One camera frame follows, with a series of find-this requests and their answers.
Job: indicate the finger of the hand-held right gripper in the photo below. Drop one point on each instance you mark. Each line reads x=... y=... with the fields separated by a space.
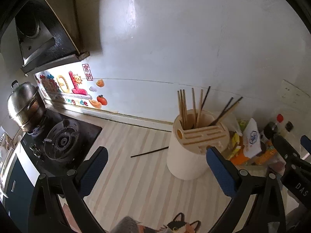
x=306 y=144
x=295 y=170

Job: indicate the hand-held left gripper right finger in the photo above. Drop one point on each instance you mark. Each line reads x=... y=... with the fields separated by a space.
x=220 y=170

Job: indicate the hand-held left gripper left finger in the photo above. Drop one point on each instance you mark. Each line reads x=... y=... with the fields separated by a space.
x=94 y=170

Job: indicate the beige utensil holder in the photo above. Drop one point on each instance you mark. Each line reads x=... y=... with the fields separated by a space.
x=189 y=160

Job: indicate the bunch of wooden chopsticks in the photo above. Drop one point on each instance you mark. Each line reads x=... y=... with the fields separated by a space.
x=184 y=106

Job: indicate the orange packet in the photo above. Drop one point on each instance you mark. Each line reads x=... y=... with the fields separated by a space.
x=243 y=159

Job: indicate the yellow packet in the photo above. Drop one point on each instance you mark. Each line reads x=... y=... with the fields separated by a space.
x=235 y=142

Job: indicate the black gas stove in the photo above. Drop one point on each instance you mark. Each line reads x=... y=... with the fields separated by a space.
x=85 y=131

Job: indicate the white packet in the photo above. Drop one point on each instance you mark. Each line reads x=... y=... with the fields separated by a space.
x=252 y=138

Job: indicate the clear plastic bag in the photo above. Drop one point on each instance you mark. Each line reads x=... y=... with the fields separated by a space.
x=233 y=123

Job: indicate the cat pattern mat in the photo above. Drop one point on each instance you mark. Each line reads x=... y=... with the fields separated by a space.
x=179 y=225

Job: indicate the dark teal cabinet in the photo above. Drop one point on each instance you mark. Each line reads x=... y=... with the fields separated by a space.
x=17 y=187

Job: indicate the steel steamer pot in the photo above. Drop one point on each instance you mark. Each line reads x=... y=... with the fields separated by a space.
x=24 y=104

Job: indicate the black range hood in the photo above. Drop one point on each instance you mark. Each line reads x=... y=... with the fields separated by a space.
x=48 y=46

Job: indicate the small black wall plug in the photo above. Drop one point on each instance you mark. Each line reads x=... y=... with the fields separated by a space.
x=289 y=126

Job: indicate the white wall socket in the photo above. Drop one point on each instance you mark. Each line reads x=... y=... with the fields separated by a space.
x=291 y=93

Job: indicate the colourful wall sticker set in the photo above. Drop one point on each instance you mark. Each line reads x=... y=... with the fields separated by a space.
x=73 y=87

